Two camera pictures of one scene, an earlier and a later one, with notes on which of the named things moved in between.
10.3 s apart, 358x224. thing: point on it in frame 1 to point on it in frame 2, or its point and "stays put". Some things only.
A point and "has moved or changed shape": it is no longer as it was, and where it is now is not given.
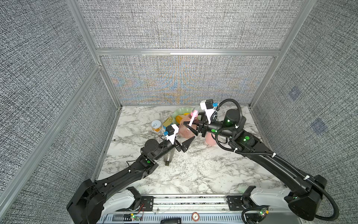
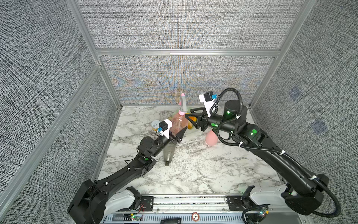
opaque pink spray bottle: (209, 140) stays put
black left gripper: (184, 145) to (178, 136)
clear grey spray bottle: (168, 157) stays put
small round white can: (156, 125) stays put
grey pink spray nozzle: (194, 114) has moved or changed shape
